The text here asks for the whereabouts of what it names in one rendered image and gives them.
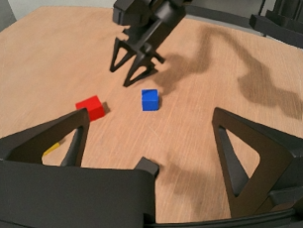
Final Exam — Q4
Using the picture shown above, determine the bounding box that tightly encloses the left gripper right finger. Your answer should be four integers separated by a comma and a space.
212, 107, 303, 218

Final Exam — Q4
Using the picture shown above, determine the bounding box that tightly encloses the yellow block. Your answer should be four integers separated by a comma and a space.
43, 143, 59, 156

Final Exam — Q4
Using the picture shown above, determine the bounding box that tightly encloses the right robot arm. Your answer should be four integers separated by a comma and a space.
111, 0, 303, 50

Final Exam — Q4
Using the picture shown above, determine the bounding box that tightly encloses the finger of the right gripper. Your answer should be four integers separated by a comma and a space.
108, 37, 136, 73
121, 54, 157, 88

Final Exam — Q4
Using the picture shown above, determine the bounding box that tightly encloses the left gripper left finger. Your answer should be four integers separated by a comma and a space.
0, 107, 90, 167

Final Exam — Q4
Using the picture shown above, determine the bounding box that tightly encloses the blue cube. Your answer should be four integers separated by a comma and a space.
142, 89, 158, 111

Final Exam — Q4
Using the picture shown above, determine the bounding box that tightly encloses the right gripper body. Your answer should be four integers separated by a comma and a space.
121, 29, 170, 67

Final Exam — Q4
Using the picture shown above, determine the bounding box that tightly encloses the red rectangular block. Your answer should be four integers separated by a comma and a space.
75, 95, 105, 122

